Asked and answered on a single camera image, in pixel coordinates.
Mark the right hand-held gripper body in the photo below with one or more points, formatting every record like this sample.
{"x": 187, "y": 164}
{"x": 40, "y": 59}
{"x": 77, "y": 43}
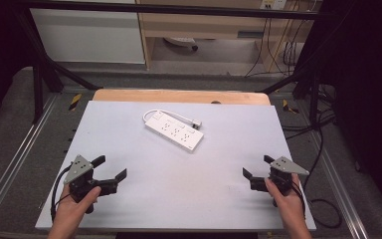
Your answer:
{"x": 283, "y": 166}

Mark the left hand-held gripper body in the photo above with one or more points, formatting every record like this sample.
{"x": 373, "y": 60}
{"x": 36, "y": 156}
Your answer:
{"x": 79, "y": 167}

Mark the white power strip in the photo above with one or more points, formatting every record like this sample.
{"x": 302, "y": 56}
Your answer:
{"x": 175, "y": 132}

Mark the person's right hand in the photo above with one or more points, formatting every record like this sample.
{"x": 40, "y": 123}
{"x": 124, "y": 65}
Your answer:
{"x": 291, "y": 207}

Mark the person's left hand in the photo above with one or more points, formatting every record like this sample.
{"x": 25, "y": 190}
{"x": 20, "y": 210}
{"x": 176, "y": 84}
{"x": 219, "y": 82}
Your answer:
{"x": 69, "y": 212}

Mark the yellow black floor tape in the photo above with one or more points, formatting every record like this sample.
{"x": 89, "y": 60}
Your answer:
{"x": 75, "y": 102}
{"x": 289, "y": 107}

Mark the white power plug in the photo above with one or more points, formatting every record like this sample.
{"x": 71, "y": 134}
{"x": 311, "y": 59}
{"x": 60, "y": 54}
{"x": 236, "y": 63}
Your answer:
{"x": 197, "y": 124}

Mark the white cabinet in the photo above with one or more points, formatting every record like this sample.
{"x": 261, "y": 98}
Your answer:
{"x": 89, "y": 36}

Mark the white device under desk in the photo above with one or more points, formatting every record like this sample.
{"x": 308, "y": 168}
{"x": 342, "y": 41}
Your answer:
{"x": 180, "y": 41}

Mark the light wooden desk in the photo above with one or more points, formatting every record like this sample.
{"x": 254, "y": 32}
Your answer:
{"x": 205, "y": 25}

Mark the aluminium floor rail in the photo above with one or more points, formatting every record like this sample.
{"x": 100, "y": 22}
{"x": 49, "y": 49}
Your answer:
{"x": 16, "y": 159}
{"x": 338, "y": 186}

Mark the white wall socket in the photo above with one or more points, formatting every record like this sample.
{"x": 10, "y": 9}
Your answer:
{"x": 273, "y": 4}

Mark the black metal frame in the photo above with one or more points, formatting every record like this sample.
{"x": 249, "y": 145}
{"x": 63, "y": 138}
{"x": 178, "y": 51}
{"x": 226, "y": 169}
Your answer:
{"x": 179, "y": 10}

